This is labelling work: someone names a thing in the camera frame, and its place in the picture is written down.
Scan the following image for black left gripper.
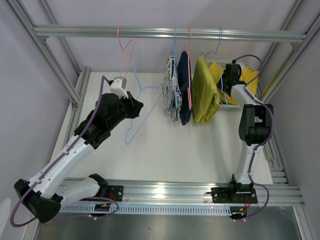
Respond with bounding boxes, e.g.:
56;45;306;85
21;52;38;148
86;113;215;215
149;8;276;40
107;91;143;130

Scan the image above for blue hanger of yellow trousers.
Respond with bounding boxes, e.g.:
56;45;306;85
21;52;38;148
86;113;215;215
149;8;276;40
124;64;164;146

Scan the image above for black white print trousers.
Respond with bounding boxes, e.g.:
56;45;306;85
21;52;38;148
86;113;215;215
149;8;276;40
163;56;182;123

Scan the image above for blue hanger of print trousers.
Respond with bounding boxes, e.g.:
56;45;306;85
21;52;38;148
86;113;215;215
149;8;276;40
169;27;181;112

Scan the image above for yellow trousers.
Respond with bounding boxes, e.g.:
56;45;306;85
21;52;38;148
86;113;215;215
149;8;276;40
208;61;260;105

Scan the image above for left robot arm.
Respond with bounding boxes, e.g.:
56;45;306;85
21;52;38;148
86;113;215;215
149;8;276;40
14;93;144;223

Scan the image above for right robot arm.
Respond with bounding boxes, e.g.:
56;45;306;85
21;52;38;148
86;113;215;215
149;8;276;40
221;60;274;202

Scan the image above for navy blue trousers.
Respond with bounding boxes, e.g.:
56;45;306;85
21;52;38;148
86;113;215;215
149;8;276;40
177;51;192;126

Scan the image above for pink hanger of navy trousers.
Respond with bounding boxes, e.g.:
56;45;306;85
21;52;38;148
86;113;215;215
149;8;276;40
185;26;192;111

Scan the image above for olive green trousers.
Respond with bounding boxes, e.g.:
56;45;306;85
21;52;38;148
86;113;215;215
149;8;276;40
192;55;220;126

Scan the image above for blue hanger of olive trousers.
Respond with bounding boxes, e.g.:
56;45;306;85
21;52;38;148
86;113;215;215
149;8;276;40
201;28;228;109

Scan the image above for white plastic basket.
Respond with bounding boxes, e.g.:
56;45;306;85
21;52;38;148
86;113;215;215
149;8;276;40
208;58;261;111

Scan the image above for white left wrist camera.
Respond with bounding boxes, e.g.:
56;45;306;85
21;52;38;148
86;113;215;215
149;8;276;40
109;76;129;99

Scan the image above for aluminium frame left post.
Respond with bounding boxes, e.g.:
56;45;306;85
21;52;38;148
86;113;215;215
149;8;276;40
5;0;92;146

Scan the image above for aluminium frame post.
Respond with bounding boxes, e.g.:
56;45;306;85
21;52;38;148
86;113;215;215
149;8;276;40
257;0;320;102
5;0;92;146

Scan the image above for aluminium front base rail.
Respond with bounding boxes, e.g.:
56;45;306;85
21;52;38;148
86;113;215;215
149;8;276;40
57;178;306;207

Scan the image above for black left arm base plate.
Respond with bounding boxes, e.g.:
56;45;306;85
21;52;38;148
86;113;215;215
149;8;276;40
102;185;124;202

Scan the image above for white slotted cable duct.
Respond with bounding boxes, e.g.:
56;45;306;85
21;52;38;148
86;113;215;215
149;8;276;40
59;203;232;216

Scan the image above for aluminium hanging rail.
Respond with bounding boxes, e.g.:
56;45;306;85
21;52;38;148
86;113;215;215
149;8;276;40
33;24;307;44

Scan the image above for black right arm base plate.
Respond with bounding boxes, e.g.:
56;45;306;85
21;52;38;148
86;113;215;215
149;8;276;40
207;187;258;204

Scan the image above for aluminium frame right post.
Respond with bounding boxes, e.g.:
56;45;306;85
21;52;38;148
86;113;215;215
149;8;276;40
257;0;320;102

